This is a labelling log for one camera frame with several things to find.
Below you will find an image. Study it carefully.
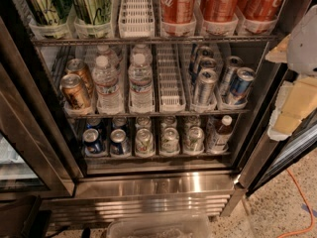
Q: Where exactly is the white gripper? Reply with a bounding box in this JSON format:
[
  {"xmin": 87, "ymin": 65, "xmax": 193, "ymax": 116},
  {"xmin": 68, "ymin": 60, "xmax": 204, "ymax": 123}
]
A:
[{"xmin": 265, "ymin": 35, "xmax": 317, "ymax": 141}]

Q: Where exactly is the green 7up can front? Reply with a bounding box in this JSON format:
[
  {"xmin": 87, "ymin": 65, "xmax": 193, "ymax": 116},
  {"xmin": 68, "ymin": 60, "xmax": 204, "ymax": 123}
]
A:
[{"xmin": 160, "ymin": 127, "xmax": 179, "ymax": 156}]

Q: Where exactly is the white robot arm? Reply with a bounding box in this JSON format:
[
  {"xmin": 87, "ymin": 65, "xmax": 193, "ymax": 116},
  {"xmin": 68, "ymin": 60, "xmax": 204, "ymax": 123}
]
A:
[{"xmin": 265, "ymin": 5, "xmax": 317, "ymax": 141}]

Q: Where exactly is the silver red bull can rear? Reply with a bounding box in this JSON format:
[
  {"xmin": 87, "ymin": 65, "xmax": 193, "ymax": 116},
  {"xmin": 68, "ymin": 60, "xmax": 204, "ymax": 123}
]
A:
[{"xmin": 219, "ymin": 56, "xmax": 244, "ymax": 96}]

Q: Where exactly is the silver red bull can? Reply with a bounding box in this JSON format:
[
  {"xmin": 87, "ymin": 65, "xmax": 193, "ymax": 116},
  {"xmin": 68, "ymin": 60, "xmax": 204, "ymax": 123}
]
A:
[
  {"xmin": 219, "ymin": 56, "xmax": 244, "ymax": 96},
  {"xmin": 193, "ymin": 68, "xmax": 218, "ymax": 105}
]

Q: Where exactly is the blue red bull can right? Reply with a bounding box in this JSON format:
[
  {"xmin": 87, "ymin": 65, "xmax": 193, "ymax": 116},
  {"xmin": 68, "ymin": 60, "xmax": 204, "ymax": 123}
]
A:
[{"xmin": 226, "ymin": 67, "xmax": 256, "ymax": 105}]

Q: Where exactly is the red coke can right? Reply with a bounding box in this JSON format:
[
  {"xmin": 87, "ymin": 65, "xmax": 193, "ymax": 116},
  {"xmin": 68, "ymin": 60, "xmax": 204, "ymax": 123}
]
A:
[{"xmin": 244, "ymin": 0, "xmax": 282, "ymax": 22}]

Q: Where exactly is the red coke can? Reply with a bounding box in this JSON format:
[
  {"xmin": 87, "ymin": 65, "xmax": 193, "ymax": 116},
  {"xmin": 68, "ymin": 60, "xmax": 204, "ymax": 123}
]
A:
[
  {"xmin": 200, "ymin": 0, "xmax": 238, "ymax": 23},
  {"xmin": 244, "ymin": 0, "xmax": 282, "ymax": 22},
  {"xmin": 160, "ymin": 0, "xmax": 195, "ymax": 24}
]

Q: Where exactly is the red bull can middle row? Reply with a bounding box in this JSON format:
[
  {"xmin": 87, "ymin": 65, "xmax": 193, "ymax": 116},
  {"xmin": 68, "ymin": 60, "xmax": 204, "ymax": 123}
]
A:
[{"xmin": 191, "ymin": 57, "xmax": 217, "ymax": 84}]

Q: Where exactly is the silver red bull can front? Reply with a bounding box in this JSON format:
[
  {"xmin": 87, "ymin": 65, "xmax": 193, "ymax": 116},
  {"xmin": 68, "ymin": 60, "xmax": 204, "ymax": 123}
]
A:
[{"xmin": 193, "ymin": 68, "xmax": 218, "ymax": 105}]

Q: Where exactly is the red coke can middle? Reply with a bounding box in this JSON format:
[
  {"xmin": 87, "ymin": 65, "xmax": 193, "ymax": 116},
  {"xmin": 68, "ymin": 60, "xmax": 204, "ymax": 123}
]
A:
[{"xmin": 200, "ymin": 0, "xmax": 238, "ymax": 23}]

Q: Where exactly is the fridge door right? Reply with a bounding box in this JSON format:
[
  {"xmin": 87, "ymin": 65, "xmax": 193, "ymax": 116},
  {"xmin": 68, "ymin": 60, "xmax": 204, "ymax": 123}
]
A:
[{"xmin": 239, "ymin": 101, "xmax": 317, "ymax": 196}]

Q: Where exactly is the fridge door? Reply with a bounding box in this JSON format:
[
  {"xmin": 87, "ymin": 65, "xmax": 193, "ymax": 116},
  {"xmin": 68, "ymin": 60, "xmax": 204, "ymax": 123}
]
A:
[
  {"xmin": 0, "ymin": 19, "xmax": 81, "ymax": 200},
  {"xmin": 239, "ymin": 101, "xmax": 317, "ymax": 196}
]

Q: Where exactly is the red coke can left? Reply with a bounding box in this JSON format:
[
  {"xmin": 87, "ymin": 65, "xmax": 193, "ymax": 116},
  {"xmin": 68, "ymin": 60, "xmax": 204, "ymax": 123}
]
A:
[{"xmin": 160, "ymin": 0, "xmax": 195, "ymax": 24}]

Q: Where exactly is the green soda can right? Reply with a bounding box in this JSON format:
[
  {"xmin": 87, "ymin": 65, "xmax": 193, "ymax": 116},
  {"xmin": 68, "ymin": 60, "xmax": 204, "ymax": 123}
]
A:
[{"xmin": 183, "ymin": 126, "xmax": 204, "ymax": 155}]

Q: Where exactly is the green soda can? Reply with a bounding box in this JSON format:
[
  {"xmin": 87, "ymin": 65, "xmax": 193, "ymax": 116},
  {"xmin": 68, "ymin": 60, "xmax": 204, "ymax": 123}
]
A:
[
  {"xmin": 135, "ymin": 128, "xmax": 155, "ymax": 157},
  {"xmin": 183, "ymin": 126, "xmax": 204, "ymax": 155}
]

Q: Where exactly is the green soda can left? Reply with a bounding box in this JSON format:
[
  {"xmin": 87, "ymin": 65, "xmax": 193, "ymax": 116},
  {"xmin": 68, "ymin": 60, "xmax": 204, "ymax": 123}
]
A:
[{"xmin": 135, "ymin": 128, "xmax": 155, "ymax": 157}]

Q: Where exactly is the blue pepsi can right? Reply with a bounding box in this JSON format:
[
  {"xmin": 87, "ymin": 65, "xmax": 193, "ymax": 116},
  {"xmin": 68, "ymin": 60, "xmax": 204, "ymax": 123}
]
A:
[{"xmin": 110, "ymin": 129, "xmax": 131, "ymax": 157}]

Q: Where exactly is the blue pepsi can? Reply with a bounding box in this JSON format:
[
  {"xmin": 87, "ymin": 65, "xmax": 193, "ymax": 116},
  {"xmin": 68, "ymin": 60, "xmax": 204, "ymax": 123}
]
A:
[
  {"xmin": 82, "ymin": 128, "xmax": 104, "ymax": 155},
  {"xmin": 110, "ymin": 129, "xmax": 131, "ymax": 157}
]

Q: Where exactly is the gold can rear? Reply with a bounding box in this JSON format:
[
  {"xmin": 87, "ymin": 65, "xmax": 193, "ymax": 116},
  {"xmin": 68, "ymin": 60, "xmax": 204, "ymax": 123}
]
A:
[{"xmin": 65, "ymin": 59, "xmax": 94, "ymax": 95}]

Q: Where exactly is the gold can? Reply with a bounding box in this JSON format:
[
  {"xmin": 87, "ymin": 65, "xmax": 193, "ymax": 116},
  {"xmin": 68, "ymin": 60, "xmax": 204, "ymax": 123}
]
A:
[
  {"xmin": 65, "ymin": 59, "xmax": 94, "ymax": 95},
  {"xmin": 60, "ymin": 73, "xmax": 91, "ymax": 110}
]

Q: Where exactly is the blue pepsi can left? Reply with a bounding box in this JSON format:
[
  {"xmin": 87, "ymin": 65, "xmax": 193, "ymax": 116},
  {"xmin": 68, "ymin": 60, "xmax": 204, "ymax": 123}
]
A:
[{"xmin": 82, "ymin": 128, "xmax": 104, "ymax": 155}]

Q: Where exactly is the gold can front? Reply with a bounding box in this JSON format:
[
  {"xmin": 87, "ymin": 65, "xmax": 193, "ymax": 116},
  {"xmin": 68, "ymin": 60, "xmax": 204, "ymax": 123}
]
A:
[{"xmin": 60, "ymin": 73, "xmax": 91, "ymax": 110}]

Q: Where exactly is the green can top left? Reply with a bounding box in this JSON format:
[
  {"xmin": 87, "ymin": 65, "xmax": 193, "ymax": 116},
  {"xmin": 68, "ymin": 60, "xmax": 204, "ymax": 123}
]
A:
[{"xmin": 26, "ymin": 0, "xmax": 71, "ymax": 26}]

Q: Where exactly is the fridge door left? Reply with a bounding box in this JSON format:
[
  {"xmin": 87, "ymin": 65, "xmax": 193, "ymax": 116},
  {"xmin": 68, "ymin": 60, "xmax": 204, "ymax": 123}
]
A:
[{"xmin": 0, "ymin": 19, "xmax": 81, "ymax": 200}]

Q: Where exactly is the brown juice bottle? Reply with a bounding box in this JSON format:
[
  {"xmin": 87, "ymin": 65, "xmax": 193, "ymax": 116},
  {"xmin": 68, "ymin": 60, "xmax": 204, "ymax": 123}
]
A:
[{"xmin": 207, "ymin": 115, "xmax": 233, "ymax": 153}]

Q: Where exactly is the water bottle right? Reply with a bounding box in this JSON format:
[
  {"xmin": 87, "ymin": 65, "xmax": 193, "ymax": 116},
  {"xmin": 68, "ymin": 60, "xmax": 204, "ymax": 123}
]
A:
[{"xmin": 128, "ymin": 54, "xmax": 153, "ymax": 113}]

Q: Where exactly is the water bottle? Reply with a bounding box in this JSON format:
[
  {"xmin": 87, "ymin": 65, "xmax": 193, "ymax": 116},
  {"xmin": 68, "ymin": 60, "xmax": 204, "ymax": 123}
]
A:
[
  {"xmin": 128, "ymin": 54, "xmax": 153, "ymax": 113},
  {"xmin": 92, "ymin": 56, "xmax": 123, "ymax": 115}
]

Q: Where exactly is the water bottle left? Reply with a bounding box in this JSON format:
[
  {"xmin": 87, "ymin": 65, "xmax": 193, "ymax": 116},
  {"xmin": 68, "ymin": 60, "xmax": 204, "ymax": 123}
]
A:
[{"xmin": 92, "ymin": 56, "xmax": 123, "ymax": 115}]

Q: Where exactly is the clear plastic bin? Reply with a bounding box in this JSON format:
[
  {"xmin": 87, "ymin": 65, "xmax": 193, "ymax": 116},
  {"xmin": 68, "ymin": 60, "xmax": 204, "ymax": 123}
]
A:
[{"xmin": 107, "ymin": 213, "xmax": 212, "ymax": 238}]

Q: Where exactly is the orange cable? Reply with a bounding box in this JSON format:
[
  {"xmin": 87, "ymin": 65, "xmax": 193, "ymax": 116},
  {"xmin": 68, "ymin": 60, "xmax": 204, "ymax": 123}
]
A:
[{"xmin": 276, "ymin": 169, "xmax": 316, "ymax": 238}]

